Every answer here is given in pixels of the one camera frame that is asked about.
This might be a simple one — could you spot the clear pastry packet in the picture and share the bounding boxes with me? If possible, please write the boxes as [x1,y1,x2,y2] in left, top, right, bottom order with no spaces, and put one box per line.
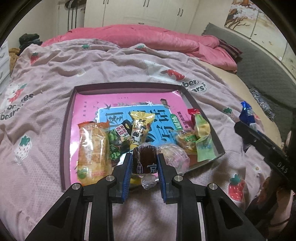
[158,145,190,176]

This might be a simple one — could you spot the blossom wall painting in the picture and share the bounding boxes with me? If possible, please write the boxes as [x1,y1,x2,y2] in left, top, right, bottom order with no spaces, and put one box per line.
[223,0,296,70]

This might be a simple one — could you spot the dark clothes pile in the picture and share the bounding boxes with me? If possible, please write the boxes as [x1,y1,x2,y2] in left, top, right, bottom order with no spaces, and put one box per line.
[18,33,43,47]

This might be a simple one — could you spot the dark brown snack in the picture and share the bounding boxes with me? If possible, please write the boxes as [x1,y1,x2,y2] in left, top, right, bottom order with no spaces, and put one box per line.
[132,144,159,191]

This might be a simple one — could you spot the beige bed sheet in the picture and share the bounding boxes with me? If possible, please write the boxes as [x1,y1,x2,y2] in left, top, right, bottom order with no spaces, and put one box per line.
[203,61,282,139]

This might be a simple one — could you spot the pink quilt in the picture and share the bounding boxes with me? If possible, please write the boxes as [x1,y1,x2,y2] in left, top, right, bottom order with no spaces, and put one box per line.
[40,23,238,74]

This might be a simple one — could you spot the dark striped pillow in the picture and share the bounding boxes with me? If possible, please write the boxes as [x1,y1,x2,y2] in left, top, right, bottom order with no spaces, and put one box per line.
[217,38,243,60]

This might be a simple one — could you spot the yellow cow print snack packet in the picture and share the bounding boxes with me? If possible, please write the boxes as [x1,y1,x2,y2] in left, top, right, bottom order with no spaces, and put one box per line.
[128,111,155,151]

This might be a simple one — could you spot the dark shallow cardboard box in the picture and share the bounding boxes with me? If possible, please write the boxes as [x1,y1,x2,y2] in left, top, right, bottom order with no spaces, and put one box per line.
[60,83,226,192]

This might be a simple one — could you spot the grey pillow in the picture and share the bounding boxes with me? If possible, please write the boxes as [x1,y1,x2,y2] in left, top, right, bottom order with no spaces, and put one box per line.
[201,22,296,130]

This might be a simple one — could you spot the white wardrobe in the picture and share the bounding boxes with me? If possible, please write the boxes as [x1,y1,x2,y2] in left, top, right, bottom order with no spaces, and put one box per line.
[83,0,208,35]

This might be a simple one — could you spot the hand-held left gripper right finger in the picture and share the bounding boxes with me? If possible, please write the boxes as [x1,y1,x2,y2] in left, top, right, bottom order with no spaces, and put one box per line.
[157,153,266,241]

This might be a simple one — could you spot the dark patterned cloth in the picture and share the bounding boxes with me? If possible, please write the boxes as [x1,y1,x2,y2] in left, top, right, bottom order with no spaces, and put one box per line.
[250,87,277,121]

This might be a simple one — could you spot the red candy packet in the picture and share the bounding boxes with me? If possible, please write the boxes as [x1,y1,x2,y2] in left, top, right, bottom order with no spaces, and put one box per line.
[187,108,201,130]

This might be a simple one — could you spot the person's right forearm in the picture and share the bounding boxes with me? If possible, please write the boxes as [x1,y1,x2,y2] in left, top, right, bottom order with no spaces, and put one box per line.
[261,176,296,223]

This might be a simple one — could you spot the brown knit cloth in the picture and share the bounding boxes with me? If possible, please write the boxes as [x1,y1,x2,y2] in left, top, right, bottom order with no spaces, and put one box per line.
[9,47,20,70]

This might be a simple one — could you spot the green pea snack packet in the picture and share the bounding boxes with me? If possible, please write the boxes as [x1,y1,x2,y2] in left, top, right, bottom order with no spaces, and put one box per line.
[107,120,133,168]

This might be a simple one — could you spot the light green snack packet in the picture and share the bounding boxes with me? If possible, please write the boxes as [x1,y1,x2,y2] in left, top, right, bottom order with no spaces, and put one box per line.
[193,113,219,163]

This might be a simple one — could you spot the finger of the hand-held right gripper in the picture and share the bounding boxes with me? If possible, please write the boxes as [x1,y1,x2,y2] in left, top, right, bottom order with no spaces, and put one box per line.
[234,121,271,158]

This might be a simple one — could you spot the orange cracker packet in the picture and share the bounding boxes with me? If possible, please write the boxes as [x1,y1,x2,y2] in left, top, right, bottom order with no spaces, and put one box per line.
[77,122,110,186]

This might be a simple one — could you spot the strawberry printed blanket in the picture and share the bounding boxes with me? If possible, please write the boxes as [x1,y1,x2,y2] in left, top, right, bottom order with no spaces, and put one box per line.
[0,38,282,241]

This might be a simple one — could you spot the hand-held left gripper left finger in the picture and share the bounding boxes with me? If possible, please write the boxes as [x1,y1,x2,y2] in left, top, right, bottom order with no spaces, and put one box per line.
[24,152,133,241]

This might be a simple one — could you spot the pink book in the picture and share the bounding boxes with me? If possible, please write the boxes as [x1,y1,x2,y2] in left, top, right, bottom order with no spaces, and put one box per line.
[69,91,200,183]

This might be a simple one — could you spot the yellow pastry packet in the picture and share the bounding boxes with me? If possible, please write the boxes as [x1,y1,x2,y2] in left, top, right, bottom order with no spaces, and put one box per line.
[174,130,199,155]

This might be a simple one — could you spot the blue snack packet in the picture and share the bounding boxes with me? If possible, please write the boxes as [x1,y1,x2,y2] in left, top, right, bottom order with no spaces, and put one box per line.
[239,101,258,127]

